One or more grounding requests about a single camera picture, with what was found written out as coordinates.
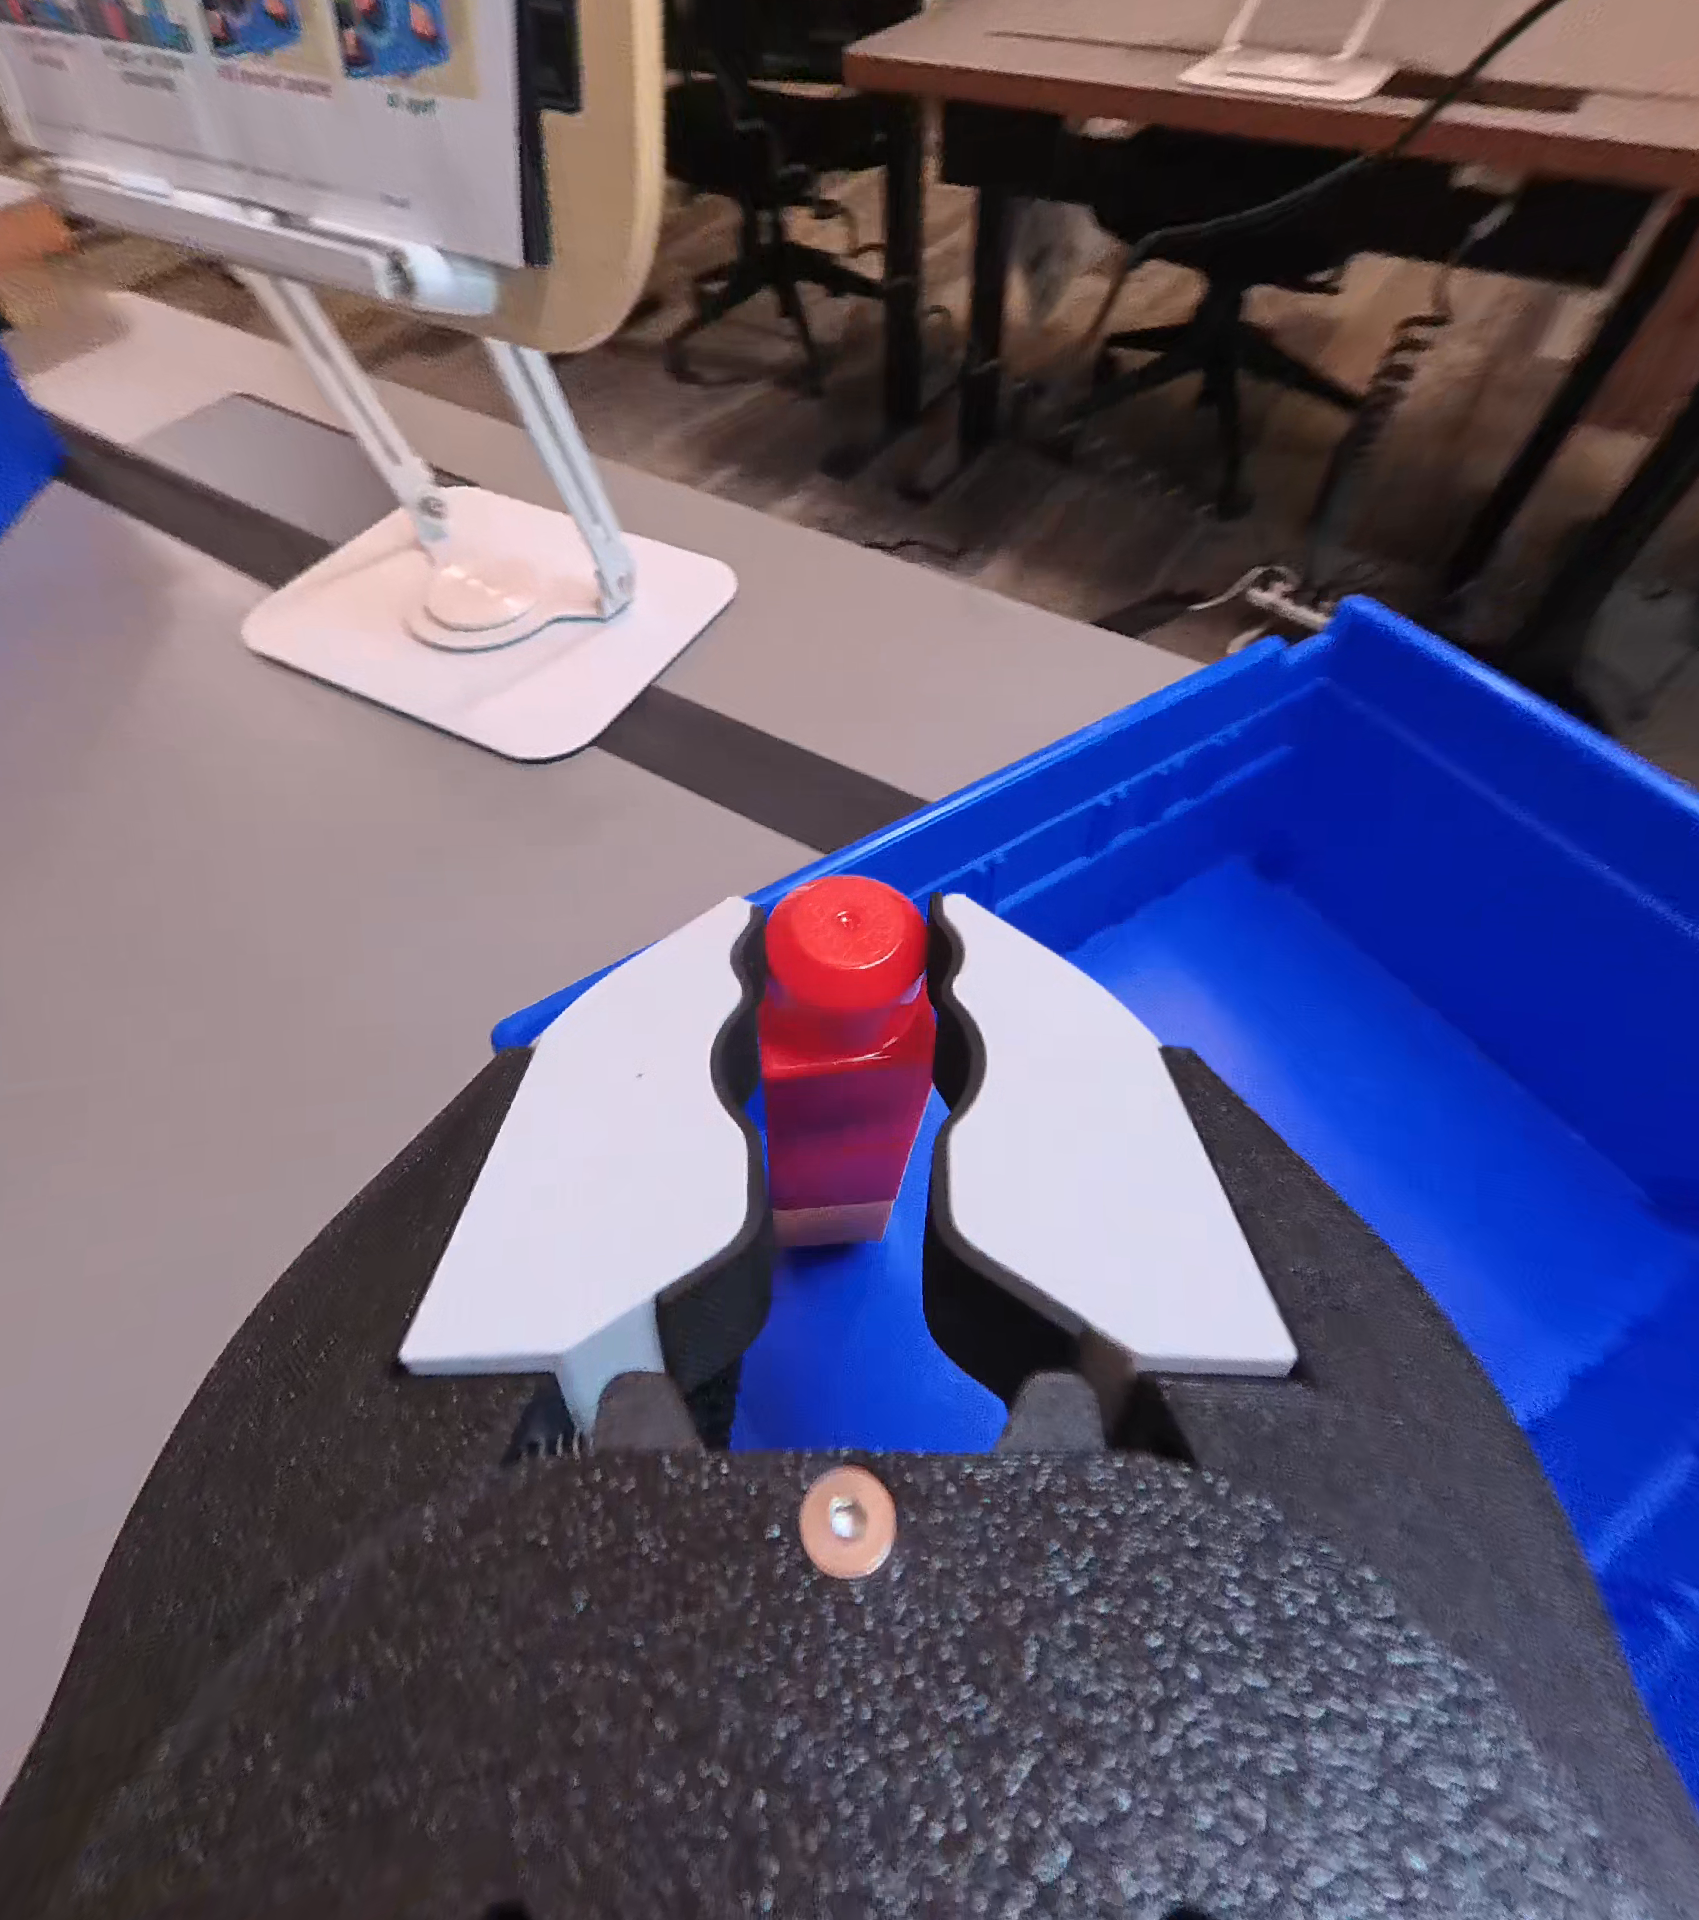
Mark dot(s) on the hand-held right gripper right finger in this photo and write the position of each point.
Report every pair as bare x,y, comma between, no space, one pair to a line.
1105,1201

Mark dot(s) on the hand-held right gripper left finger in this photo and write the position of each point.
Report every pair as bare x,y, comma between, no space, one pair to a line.
595,1184

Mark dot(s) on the yellow mega block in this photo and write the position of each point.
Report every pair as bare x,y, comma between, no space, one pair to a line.
833,1222

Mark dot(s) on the white power strip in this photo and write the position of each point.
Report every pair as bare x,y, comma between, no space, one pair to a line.
1279,600

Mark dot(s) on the black office chair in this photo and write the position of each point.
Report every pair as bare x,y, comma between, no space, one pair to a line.
1211,225
775,150

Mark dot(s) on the wooden desk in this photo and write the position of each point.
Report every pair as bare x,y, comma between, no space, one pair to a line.
1091,74

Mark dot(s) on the white laptop stand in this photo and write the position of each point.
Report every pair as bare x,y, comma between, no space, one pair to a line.
1285,73

